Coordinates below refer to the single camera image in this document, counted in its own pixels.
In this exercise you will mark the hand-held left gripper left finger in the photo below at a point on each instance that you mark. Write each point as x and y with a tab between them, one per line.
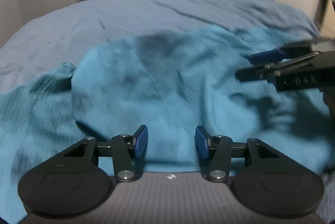
141	141

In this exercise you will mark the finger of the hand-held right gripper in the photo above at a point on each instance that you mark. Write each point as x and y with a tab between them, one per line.
253	74
265	55

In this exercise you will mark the blue bed blanket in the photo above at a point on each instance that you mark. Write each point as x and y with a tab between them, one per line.
117	14

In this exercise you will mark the grey towel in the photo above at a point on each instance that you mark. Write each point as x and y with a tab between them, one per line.
328	195

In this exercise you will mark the teal tie-dye shirt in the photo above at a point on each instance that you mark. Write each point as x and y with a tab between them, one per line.
157	98

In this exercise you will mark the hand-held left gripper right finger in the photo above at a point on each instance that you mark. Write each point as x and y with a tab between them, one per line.
202	141

